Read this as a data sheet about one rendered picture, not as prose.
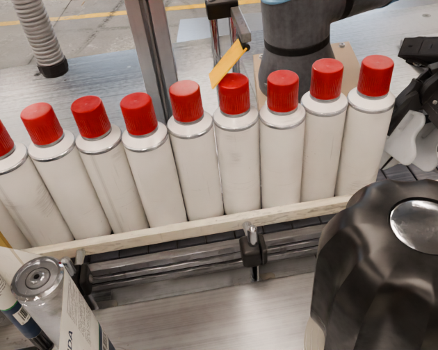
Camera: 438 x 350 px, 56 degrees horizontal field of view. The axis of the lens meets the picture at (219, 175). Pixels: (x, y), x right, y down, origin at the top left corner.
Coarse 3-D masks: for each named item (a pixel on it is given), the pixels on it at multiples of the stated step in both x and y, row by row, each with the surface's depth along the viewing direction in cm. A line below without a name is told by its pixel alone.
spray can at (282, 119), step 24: (288, 72) 43; (288, 96) 43; (264, 120) 45; (288, 120) 44; (264, 144) 47; (288, 144) 46; (264, 168) 50; (288, 168) 48; (264, 192) 53; (288, 192) 51
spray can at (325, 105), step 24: (312, 72) 44; (336, 72) 43; (312, 96) 46; (336, 96) 45; (312, 120) 46; (336, 120) 46; (312, 144) 49; (336, 144) 49; (312, 168) 51; (336, 168) 52; (312, 192) 54
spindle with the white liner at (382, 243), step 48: (384, 192) 18; (432, 192) 18; (336, 240) 18; (384, 240) 16; (432, 240) 16; (336, 288) 17; (384, 288) 15; (432, 288) 15; (336, 336) 19; (384, 336) 17; (432, 336) 15
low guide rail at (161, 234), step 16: (272, 208) 52; (288, 208) 52; (304, 208) 52; (320, 208) 52; (336, 208) 53; (176, 224) 52; (192, 224) 52; (208, 224) 52; (224, 224) 52; (240, 224) 52; (256, 224) 53; (80, 240) 52; (96, 240) 51; (112, 240) 51; (128, 240) 51; (144, 240) 52; (160, 240) 52
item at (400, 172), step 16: (384, 176) 60; (400, 176) 59; (416, 176) 59; (432, 176) 59; (272, 224) 55; (288, 224) 55; (304, 224) 55; (320, 224) 56; (176, 240) 55; (192, 240) 54; (208, 240) 54; (224, 240) 54; (96, 256) 54; (112, 256) 54; (128, 256) 54
